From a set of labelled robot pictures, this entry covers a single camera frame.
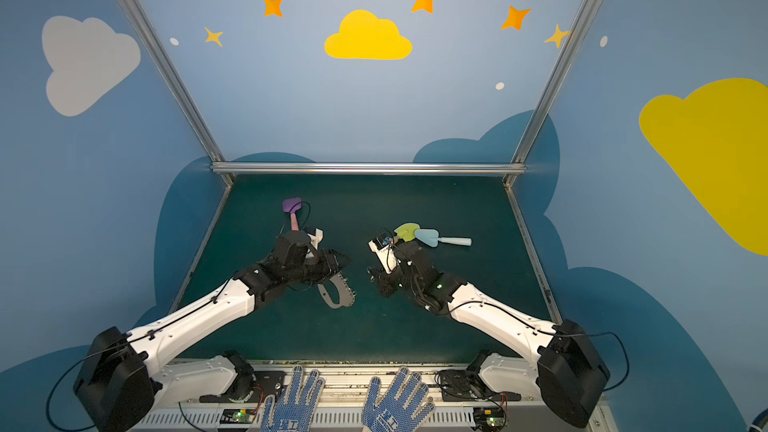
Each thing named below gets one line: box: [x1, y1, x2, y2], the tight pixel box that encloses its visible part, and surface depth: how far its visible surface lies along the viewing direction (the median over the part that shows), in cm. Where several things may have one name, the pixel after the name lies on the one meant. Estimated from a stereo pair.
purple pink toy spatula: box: [282, 197, 302, 231], surface depth 113 cm
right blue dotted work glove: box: [362, 366, 435, 432], surface depth 73 cm
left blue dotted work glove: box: [259, 365, 326, 432], surface depth 73 cm
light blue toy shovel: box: [414, 229, 472, 247], surface depth 105 cm
